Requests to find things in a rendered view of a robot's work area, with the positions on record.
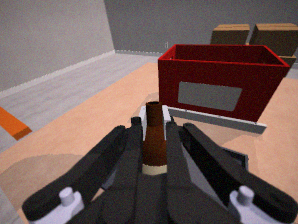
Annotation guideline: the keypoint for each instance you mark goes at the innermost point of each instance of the brown glass bottle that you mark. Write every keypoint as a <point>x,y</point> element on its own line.
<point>154,146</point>

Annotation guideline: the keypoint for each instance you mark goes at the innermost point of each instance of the dark red crate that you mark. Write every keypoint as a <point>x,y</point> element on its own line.
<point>234,90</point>

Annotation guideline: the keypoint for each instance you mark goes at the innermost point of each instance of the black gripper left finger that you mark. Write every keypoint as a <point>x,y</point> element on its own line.
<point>60,200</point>

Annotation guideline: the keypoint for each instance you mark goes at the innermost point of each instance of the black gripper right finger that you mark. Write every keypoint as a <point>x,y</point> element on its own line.
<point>249,198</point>

